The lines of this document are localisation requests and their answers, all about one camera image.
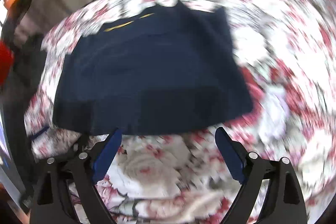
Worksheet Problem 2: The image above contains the navy blue knit cardigan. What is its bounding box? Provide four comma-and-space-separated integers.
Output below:
52, 2, 253, 135

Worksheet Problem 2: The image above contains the red plush toy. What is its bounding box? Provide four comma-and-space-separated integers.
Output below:
0, 41, 14, 86

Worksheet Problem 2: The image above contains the floral bed sheet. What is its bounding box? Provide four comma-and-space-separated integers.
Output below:
25, 0, 335, 223

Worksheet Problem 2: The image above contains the black metal bed frame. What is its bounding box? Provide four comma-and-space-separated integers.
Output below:
1, 0, 46, 213

